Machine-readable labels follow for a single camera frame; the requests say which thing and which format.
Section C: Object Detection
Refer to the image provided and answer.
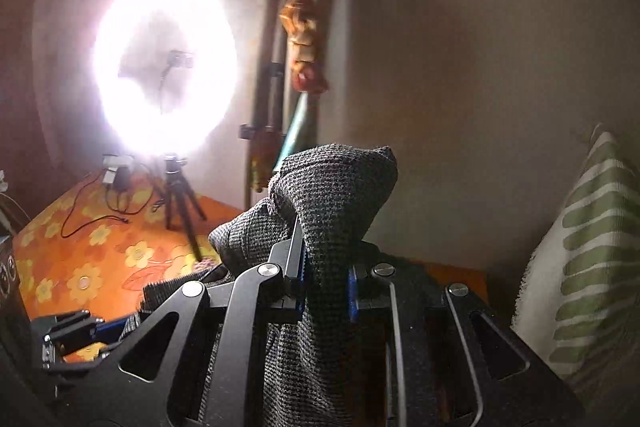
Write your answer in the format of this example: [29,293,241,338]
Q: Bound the silver tripod stand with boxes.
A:
[240,0,286,207]

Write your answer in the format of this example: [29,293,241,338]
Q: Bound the bright ring light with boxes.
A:
[91,0,240,157]

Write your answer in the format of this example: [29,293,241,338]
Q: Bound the black cable with inline switch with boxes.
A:
[60,168,166,239]

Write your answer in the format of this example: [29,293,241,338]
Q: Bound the white power strip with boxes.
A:
[102,154,136,171]

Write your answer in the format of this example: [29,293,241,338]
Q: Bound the grey houndstooth pants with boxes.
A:
[209,144,398,426]

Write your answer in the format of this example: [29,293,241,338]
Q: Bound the green striped white pillow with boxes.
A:
[512,127,639,426]

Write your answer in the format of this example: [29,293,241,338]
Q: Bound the black power adapter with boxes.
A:
[112,167,131,194]

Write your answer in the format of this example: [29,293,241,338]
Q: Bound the colourful cloth on stand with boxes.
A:
[279,0,329,95]

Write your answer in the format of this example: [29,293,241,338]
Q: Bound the orange floral bedsheet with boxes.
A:
[12,171,490,363]

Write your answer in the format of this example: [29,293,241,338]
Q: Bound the black tripod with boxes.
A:
[163,155,207,261]

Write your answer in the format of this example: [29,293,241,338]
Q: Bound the black speaker box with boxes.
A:
[1,235,30,361]

